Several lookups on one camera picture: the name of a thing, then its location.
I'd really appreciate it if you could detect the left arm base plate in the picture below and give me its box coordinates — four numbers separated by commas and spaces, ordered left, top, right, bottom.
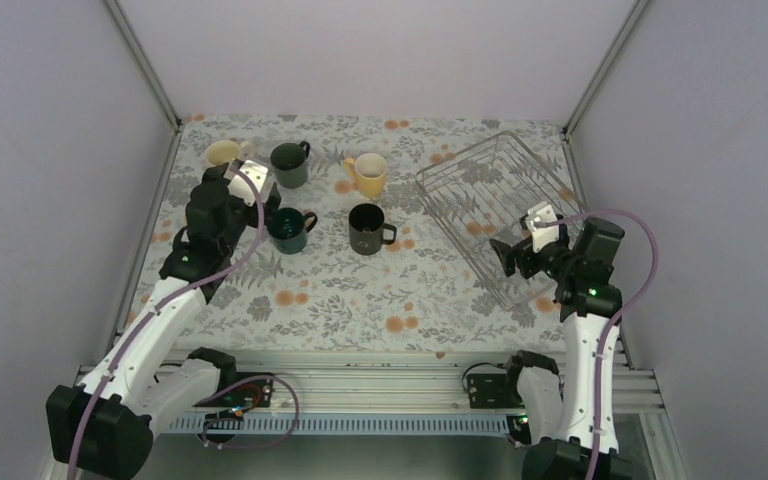
220, 379, 274, 409

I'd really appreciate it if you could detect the black speckled mug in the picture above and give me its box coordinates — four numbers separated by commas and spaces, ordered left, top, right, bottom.
348, 203, 397, 256

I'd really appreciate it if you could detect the wire dish rack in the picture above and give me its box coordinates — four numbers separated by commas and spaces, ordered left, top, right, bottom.
415, 131, 584, 307

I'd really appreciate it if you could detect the aluminium mounting rail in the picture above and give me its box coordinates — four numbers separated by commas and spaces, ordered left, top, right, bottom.
237, 362, 665, 414

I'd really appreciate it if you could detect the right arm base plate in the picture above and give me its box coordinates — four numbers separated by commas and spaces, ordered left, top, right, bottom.
466, 373, 523, 410

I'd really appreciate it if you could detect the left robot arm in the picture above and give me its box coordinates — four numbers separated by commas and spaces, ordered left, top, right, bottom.
45, 159, 280, 479

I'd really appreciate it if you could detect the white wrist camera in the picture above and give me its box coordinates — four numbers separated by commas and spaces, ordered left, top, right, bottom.
223, 159, 274, 206
520, 201, 560, 253

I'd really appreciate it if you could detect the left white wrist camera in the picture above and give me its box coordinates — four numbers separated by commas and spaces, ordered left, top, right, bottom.
223, 159, 274, 206

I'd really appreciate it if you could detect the floral table mat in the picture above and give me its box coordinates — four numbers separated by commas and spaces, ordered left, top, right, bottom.
129, 114, 563, 355

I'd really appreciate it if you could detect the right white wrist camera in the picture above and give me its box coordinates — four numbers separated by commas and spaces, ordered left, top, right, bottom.
520, 201, 560, 253

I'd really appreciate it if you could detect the white slotted cable duct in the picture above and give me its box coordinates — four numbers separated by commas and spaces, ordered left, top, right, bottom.
158, 413, 524, 437

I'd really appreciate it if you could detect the dark green mug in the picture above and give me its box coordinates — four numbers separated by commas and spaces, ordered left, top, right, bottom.
270, 141, 311, 189
267, 207, 318, 255

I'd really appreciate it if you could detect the yellow mug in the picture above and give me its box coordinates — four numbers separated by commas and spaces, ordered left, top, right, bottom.
343, 153, 388, 199

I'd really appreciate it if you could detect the cream ribbed mug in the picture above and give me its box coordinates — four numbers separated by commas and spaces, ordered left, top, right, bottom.
205, 139, 258, 167

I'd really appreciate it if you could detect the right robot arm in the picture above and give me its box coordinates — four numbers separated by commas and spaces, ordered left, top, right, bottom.
489, 217, 634, 479

